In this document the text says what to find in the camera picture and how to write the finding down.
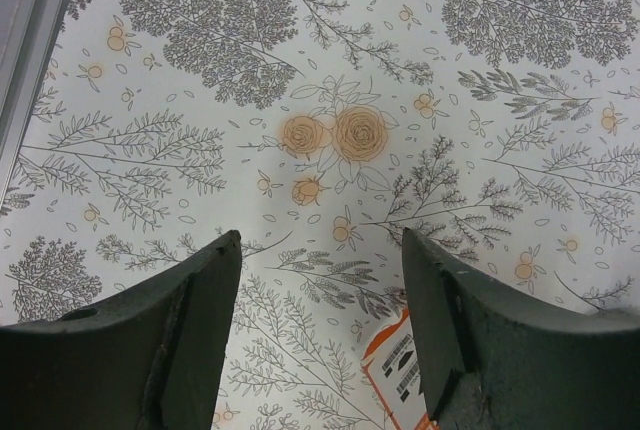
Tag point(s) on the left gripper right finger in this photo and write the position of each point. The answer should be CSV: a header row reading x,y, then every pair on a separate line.
x,y
492,357

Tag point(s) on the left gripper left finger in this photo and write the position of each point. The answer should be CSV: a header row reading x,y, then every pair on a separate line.
x,y
150,357

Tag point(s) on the orange coffee filter box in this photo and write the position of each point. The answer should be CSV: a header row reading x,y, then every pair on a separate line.
x,y
391,365

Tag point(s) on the floral patterned table mat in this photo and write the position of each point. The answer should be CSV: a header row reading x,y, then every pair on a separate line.
x,y
505,130

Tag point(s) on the left aluminium frame post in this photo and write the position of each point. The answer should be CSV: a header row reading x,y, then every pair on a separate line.
x,y
29,29

